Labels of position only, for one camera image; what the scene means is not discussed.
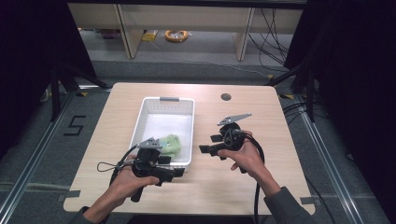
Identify black metal stand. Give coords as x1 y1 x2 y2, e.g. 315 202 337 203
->
49 61 112 123
264 61 316 123

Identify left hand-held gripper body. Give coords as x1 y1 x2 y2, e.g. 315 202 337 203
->
130 136 176 203

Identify white plastic basket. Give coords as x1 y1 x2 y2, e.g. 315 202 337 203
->
128 96 196 167

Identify black curtain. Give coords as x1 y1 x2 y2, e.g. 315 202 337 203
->
283 0 396 218
0 0 98 160

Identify bundle of black hanging cables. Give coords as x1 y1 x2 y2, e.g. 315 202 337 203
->
247 7 291 73

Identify metal floor rail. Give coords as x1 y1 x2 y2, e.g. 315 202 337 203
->
292 92 366 224
0 90 78 216

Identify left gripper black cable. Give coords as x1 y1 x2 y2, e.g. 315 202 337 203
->
96 144 139 189

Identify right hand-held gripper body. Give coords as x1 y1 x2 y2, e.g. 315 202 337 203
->
214 112 253 157

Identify thin white floor cable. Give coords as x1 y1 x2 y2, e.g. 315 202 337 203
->
148 40 273 78

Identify yellow packet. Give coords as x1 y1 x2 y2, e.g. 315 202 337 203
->
141 29 159 43

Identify person's left hand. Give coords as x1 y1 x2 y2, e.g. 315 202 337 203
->
108 154 161 200

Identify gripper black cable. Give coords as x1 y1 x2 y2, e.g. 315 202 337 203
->
231 128 266 224
96 144 139 189

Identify person's right hand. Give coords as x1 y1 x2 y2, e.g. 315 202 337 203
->
217 130 266 182

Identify black floor cables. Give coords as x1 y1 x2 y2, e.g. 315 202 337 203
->
281 100 312 126

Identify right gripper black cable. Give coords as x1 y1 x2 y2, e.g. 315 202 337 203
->
231 128 266 224

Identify green mitten with blue pattern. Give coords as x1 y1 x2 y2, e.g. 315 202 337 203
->
159 141 181 159

